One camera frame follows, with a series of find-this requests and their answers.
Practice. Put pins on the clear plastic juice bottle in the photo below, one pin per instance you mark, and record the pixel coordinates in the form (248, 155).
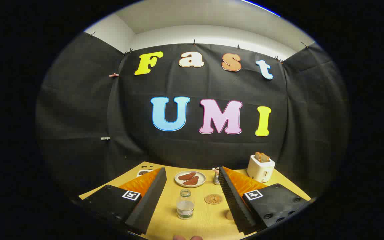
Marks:
(185, 206)

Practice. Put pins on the white round plate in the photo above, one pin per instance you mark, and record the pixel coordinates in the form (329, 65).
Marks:
(178, 181)

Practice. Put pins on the white toaster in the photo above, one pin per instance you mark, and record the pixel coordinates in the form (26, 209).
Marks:
(259, 171)

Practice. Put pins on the wooden table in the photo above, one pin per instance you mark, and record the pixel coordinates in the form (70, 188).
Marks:
(208, 218)

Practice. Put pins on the toast bread slice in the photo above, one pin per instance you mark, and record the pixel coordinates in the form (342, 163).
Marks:
(261, 157)

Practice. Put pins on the small white dish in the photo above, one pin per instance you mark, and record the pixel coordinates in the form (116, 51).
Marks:
(143, 173)

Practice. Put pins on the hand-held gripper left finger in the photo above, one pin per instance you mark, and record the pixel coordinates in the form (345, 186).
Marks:
(150, 200)

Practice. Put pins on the black backdrop cloth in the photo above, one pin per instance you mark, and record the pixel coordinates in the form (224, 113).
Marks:
(192, 146)

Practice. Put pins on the round wooden coaster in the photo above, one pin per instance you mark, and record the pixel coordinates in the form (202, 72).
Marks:
(213, 199)

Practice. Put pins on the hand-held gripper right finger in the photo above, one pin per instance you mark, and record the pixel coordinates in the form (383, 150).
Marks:
(233, 203)

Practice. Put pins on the brown meat slice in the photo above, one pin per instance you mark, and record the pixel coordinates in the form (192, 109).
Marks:
(192, 181)
(186, 176)

